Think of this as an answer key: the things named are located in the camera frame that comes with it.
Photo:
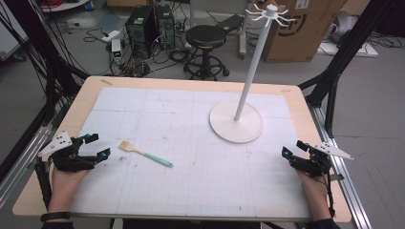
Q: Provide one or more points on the black wrist band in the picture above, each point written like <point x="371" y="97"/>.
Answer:
<point x="55" y="216"/>

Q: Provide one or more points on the black metal frame stand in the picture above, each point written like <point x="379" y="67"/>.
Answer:
<point x="347" y="47"/>
<point x="54" y="73"/>

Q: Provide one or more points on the person's right hand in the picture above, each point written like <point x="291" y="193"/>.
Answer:
<point x="316" y="197"/>

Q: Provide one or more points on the person's dark sleeve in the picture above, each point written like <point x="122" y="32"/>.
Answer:
<point x="57" y="225"/>
<point x="323" y="224"/>

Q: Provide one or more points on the white hook stand rack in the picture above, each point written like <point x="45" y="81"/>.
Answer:
<point x="237" y="127"/>

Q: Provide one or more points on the grey bag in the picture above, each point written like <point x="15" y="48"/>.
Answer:
<point x="342" y="27"/>

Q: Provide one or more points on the small device with green display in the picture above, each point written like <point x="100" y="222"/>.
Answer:
<point x="117" y="51"/>

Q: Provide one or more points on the slim black computer tower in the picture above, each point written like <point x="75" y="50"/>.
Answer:
<point x="165" y="27"/>

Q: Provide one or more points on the large black computer tower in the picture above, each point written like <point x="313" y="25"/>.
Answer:
<point x="140" y="31"/>

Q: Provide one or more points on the strip of brown tape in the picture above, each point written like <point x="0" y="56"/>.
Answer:
<point x="286" y="91"/>
<point x="106" y="82"/>

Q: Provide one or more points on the brown cardboard box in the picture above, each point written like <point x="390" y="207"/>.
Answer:
<point x="305" y="41"/>

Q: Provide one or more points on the white power strip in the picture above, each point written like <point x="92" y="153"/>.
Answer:
<point x="111" y="35"/>

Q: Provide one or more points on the white flat board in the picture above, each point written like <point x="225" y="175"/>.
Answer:
<point x="350" y="49"/>

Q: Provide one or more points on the person's left hand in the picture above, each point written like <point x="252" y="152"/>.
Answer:
<point x="62" y="191"/>

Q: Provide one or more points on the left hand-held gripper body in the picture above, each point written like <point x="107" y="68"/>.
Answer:
<point x="68" y="159"/>

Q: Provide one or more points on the white desk leg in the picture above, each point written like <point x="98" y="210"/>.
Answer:
<point x="242" y="38"/>

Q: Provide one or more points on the aluminium rail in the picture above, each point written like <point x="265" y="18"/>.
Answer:
<point x="22" y="165"/>
<point x="347" y="191"/>

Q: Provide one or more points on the black round stool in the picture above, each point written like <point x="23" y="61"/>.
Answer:
<point x="205" y="36"/>

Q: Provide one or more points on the white grid mat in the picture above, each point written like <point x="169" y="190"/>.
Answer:
<point x="191" y="165"/>

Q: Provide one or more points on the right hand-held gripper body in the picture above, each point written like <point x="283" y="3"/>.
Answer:
<point x="315" y="165"/>

